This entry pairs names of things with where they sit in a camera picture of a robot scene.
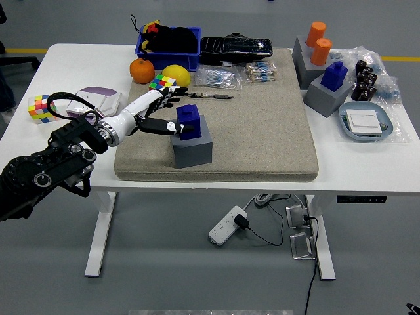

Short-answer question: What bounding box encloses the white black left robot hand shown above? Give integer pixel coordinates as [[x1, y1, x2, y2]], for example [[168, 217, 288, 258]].
[[111, 85, 197, 146]]

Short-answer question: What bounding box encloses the blue seal stamp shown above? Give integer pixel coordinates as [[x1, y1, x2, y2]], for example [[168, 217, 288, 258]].
[[320, 61, 348, 92], [176, 104, 201, 141]]

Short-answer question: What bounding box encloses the grey square seal holder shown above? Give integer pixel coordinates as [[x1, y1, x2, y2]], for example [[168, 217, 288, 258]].
[[303, 72, 355, 118], [169, 114, 213, 170]]

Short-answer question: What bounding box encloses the purple white tray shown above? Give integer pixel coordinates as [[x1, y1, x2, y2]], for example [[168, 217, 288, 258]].
[[66, 86, 123, 119]]

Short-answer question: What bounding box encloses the bright colour puzzle cube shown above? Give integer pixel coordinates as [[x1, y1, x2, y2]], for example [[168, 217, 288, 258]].
[[148, 74, 177, 91]]

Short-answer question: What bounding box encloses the orange mandarin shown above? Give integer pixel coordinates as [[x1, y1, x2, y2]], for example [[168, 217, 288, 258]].
[[129, 58, 156, 85]]

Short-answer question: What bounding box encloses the yellow lemon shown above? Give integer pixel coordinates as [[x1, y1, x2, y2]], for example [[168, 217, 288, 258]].
[[161, 64, 192, 88]]

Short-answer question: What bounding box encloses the blue plastic bin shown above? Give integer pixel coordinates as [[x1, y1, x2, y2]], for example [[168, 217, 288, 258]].
[[135, 26, 202, 72]]

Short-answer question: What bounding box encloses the black pen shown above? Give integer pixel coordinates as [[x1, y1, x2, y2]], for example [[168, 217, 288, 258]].
[[185, 92, 234, 100]]

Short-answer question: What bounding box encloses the yellow red toy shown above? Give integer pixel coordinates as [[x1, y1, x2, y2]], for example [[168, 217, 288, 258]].
[[141, 20, 161, 53]]

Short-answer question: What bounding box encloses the bag of blue resistors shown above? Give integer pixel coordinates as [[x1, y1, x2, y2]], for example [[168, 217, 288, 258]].
[[193, 64, 243, 91]]

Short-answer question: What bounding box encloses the pastel colour puzzle cube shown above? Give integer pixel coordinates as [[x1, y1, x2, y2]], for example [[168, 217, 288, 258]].
[[27, 94, 58, 125]]

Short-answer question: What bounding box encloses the white table leg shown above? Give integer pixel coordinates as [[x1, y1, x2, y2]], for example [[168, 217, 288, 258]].
[[304, 194, 337, 281], [84, 191, 118, 278]]

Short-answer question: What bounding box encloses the black table control panel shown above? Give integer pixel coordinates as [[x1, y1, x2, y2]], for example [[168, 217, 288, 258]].
[[336, 195, 387, 204]]

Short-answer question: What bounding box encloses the black wrapped package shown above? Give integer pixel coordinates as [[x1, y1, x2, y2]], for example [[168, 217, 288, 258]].
[[199, 31, 274, 66]]

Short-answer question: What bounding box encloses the grey-brown mat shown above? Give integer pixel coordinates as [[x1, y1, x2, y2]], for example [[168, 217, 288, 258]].
[[114, 48, 320, 183]]

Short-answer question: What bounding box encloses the bag of brown resistors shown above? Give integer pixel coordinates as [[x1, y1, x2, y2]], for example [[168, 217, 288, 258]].
[[242, 60, 282, 85]]

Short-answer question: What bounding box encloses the white power strip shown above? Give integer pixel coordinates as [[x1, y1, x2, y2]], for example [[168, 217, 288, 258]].
[[208, 205, 249, 247]]

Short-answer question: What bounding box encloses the black plug adapter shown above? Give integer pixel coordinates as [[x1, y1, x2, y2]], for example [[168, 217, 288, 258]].
[[233, 213, 250, 230]]

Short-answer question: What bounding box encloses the light blue plate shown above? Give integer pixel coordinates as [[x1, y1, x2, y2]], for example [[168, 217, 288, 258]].
[[337, 100, 394, 142]]

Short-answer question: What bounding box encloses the grey two-hole holder block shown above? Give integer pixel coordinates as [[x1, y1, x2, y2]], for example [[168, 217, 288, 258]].
[[291, 35, 332, 90]]

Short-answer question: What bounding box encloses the flat clear plastic bag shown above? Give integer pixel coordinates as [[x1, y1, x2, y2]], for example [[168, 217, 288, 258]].
[[337, 101, 411, 144]]

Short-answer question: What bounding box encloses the orange cylinder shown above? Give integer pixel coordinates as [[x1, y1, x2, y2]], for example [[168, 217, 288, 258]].
[[305, 21, 327, 49], [310, 37, 333, 66]]

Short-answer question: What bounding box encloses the clear bag with blue parts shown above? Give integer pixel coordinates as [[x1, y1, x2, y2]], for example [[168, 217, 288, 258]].
[[329, 45, 403, 106]]

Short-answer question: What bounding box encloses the black capacitors cluster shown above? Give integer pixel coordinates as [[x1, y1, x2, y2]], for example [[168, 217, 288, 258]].
[[350, 60, 378, 102]]

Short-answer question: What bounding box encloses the white wall socket panel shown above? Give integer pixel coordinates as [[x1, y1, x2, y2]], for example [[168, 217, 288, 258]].
[[67, 91, 100, 116]]

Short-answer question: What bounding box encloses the black pouch with strap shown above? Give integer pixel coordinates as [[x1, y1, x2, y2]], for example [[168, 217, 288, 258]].
[[130, 14, 199, 54]]

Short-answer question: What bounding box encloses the long black power cable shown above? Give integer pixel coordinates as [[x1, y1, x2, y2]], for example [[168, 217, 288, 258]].
[[303, 215, 320, 315]]

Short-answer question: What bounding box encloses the silver metal bracket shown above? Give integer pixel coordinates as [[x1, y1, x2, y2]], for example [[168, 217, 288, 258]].
[[289, 232, 316, 261], [285, 203, 312, 230]]

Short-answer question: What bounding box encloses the white coiled cable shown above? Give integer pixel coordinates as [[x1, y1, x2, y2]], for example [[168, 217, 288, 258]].
[[244, 193, 308, 211]]

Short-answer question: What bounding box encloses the thin black adapter cord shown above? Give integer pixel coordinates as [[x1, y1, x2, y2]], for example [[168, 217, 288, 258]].
[[245, 196, 285, 247]]

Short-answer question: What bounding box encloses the white switch panel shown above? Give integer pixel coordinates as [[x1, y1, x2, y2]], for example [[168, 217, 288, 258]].
[[346, 109, 383, 135]]

